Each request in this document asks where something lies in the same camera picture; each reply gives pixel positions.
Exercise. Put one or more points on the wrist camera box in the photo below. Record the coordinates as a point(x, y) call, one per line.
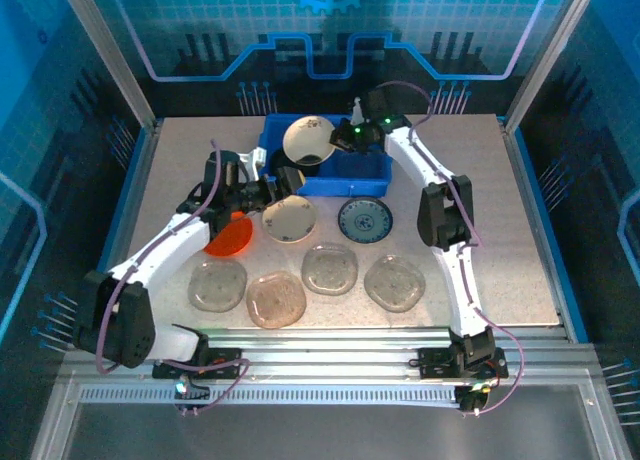
point(252, 160)
point(357, 111)

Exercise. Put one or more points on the cream floral round plate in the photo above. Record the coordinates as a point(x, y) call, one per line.
point(290, 219)

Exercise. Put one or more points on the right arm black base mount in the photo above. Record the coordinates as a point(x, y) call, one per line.
point(435, 362)

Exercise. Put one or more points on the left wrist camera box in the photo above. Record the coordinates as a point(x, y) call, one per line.
point(252, 160)

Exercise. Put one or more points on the orange round plate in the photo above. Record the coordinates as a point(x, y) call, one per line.
point(232, 240)

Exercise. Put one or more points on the blue white patterned plate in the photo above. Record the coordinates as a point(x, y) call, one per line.
point(365, 220)

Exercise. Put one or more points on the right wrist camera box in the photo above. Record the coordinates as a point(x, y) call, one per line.
point(357, 111)

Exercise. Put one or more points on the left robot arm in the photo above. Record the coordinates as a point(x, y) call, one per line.
point(160, 250)

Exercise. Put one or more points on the blue plastic bin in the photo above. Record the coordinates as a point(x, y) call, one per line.
point(350, 185)

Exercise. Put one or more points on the aluminium frame post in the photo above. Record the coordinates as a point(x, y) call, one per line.
point(115, 60)
point(545, 60)

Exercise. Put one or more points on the plain cream round plate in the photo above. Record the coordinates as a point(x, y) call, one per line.
point(307, 140)

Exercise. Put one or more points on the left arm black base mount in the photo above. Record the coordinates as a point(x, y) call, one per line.
point(225, 362)

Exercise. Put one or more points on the aluminium profile rail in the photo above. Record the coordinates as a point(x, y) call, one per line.
point(325, 352)

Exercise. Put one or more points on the amber square glass plate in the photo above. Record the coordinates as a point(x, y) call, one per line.
point(276, 300)

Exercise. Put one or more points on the black round plate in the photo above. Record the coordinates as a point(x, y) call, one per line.
point(281, 160)

